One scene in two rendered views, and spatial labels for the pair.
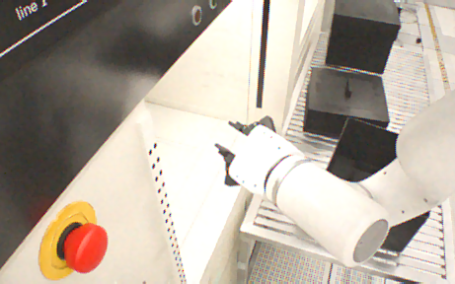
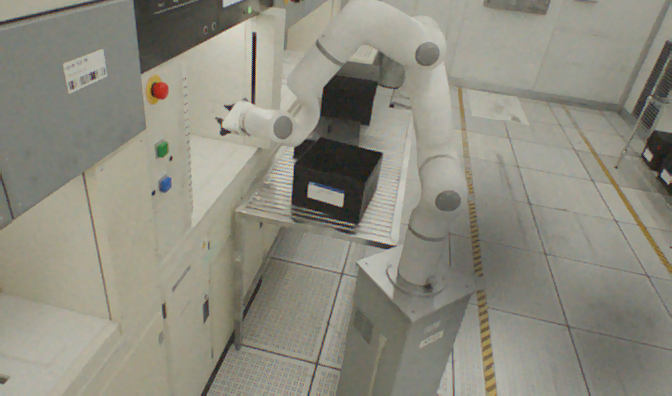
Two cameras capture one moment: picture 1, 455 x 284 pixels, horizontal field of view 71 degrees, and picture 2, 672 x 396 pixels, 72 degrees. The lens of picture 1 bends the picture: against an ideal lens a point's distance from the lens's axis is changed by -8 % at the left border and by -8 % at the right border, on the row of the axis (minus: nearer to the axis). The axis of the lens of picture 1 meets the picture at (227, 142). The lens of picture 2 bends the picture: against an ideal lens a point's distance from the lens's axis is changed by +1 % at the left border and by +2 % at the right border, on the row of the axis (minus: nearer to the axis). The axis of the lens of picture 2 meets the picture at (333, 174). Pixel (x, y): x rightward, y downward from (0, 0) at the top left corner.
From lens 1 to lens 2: 0.91 m
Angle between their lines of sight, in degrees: 17
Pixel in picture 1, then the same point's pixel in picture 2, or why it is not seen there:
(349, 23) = (336, 81)
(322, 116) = (306, 144)
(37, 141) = (155, 42)
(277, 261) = (280, 302)
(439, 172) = (298, 83)
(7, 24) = (156, 6)
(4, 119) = (151, 30)
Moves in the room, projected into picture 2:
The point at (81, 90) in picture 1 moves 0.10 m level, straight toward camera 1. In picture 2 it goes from (167, 35) to (184, 47)
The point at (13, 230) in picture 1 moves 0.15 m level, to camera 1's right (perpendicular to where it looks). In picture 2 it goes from (146, 65) to (219, 69)
